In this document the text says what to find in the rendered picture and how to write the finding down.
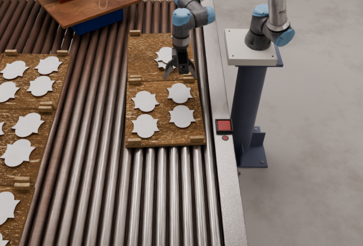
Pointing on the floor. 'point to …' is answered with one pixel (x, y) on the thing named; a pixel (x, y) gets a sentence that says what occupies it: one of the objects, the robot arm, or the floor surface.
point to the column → (249, 114)
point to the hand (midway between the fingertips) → (180, 80)
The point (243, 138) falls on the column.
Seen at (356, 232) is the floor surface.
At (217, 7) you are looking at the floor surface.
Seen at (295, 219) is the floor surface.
